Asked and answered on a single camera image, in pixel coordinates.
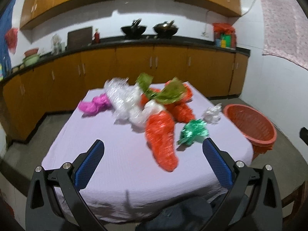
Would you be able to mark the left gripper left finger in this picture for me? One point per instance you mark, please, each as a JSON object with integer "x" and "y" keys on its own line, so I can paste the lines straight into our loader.
{"x": 86, "y": 163}

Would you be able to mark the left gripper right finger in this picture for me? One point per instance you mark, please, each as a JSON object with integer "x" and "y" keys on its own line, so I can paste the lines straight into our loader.
{"x": 219, "y": 163}

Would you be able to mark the green foil wrapper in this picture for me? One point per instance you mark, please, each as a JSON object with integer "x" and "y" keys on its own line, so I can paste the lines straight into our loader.
{"x": 194, "y": 131}

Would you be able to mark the long red plastic bag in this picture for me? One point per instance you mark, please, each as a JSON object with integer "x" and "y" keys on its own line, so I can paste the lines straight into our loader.
{"x": 160, "y": 137}

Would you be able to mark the white plastic bag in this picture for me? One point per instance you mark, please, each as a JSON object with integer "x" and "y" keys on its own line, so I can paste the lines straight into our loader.
{"x": 138, "y": 116}

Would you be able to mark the bubble wrap sheet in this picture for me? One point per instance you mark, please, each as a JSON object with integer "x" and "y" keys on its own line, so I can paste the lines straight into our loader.
{"x": 123, "y": 97}

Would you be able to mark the olive green plastic bag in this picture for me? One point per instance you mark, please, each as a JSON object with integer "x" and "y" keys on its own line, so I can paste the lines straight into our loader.
{"x": 144, "y": 81}

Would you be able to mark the red plastic basket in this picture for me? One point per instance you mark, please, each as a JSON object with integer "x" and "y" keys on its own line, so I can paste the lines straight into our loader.
{"x": 255, "y": 126}

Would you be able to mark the silver foil wrapper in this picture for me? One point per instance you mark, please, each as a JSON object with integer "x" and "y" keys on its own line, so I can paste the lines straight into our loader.
{"x": 212, "y": 115}

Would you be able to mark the magenta foil wrapper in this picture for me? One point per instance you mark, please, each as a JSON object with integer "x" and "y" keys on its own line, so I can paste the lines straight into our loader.
{"x": 98, "y": 104}

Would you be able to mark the crumpled red plastic bag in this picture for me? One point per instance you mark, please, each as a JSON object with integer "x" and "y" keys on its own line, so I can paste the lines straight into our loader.
{"x": 189, "y": 91}

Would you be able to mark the lilac table cloth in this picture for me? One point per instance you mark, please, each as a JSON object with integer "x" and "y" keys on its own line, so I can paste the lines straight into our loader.
{"x": 128, "y": 184}

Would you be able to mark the lower wooden cabinets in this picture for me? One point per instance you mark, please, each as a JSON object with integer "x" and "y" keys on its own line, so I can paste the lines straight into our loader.
{"x": 59, "y": 83}

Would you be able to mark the pink floral curtain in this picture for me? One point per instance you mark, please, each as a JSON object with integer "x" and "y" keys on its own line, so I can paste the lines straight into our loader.
{"x": 285, "y": 31}

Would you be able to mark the stacked bowls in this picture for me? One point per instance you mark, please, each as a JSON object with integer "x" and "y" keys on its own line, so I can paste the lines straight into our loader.
{"x": 31, "y": 57}

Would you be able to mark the glass jar with bag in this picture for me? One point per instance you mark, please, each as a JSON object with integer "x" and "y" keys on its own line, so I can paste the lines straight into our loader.
{"x": 58, "y": 46}

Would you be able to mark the red bag with containers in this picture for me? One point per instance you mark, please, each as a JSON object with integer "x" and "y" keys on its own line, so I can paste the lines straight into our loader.
{"x": 224, "y": 35}

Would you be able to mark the dark cutting board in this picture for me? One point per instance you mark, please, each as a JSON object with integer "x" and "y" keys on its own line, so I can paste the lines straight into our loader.
{"x": 79, "y": 38}

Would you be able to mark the red bottle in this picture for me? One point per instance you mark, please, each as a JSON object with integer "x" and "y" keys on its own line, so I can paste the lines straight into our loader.
{"x": 96, "y": 36}

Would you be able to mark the right black wok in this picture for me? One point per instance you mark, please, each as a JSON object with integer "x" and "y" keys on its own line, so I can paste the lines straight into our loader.
{"x": 165, "y": 30}

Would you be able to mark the black wok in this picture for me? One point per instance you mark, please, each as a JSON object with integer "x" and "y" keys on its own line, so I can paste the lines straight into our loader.
{"x": 135, "y": 30}
{"x": 165, "y": 30}

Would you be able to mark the left black wok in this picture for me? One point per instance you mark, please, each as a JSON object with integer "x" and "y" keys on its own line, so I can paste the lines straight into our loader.
{"x": 135, "y": 30}

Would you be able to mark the hanging red plastic bag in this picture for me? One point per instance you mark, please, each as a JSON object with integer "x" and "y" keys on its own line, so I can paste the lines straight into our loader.
{"x": 11, "y": 38}

